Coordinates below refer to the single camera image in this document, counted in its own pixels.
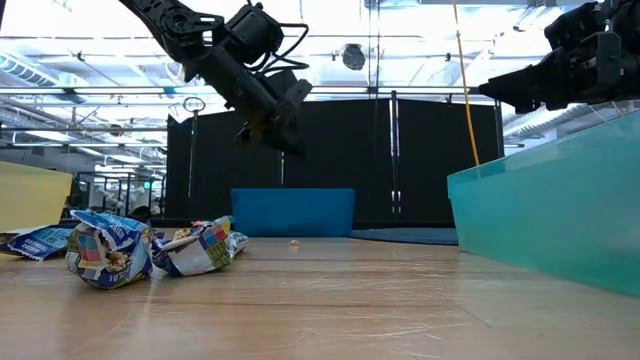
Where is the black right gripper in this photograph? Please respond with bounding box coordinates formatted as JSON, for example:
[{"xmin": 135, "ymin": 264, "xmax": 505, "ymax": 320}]
[{"xmin": 478, "ymin": 0, "xmax": 640, "ymax": 116}]

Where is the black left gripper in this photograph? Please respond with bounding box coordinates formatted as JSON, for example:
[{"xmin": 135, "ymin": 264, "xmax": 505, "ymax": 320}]
[{"xmin": 237, "ymin": 69, "xmax": 314, "ymax": 158}]

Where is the blue white checkered granola wrapper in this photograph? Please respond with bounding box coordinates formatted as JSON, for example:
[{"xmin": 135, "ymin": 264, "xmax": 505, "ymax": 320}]
[
  {"xmin": 64, "ymin": 209, "xmax": 154, "ymax": 291},
  {"xmin": 151, "ymin": 215, "xmax": 250, "ymax": 278}
]

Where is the blue oatmeal bar wrapper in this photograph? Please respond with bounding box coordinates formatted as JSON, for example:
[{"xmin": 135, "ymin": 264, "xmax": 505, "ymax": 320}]
[{"xmin": 0, "ymin": 224, "xmax": 75, "ymax": 263}]

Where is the blue plastic bin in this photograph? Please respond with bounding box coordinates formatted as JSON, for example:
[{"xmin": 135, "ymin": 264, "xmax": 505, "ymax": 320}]
[{"xmin": 230, "ymin": 187, "xmax": 357, "ymax": 239}]

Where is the black partition screen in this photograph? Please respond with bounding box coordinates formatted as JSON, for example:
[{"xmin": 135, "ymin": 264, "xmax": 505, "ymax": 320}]
[{"xmin": 165, "ymin": 97, "xmax": 504, "ymax": 230}]

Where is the teal translucent plastic bin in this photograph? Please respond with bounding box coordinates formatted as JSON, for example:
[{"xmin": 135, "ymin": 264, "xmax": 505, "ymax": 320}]
[{"xmin": 447, "ymin": 110, "xmax": 640, "ymax": 300}]

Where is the black round overhead lamp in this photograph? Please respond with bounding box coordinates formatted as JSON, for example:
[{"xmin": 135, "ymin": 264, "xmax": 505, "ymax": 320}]
[{"xmin": 341, "ymin": 43, "xmax": 367, "ymax": 73}]

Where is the overhead crossbeam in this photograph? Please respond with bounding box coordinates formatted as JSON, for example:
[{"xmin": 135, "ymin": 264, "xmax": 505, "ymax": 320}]
[{"xmin": 0, "ymin": 85, "xmax": 640, "ymax": 97}]

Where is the metal ring pole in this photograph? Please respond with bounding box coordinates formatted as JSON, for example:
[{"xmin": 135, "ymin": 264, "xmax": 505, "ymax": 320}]
[{"xmin": 181, "ymin": 95, "xmax": 207, "ymax": 202}]

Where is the yellow hanging cable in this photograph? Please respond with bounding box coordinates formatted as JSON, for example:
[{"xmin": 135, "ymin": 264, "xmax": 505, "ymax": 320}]
[{"xmin": 451, "ymin": 0, "xmax": 482, "ymax": 168}]

